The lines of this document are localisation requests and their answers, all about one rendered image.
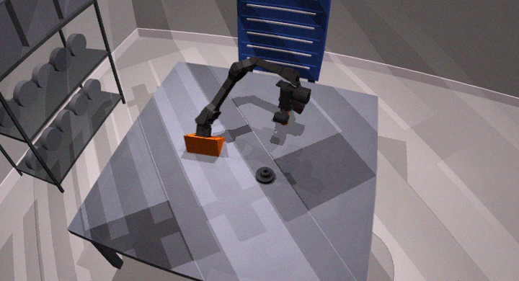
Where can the dark round pedestal with short shaft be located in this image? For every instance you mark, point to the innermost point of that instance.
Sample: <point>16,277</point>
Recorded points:
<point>265,175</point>

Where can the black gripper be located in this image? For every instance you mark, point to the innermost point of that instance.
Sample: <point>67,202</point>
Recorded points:
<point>282,116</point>

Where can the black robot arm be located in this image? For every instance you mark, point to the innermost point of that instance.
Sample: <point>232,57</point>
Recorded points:
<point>300,95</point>

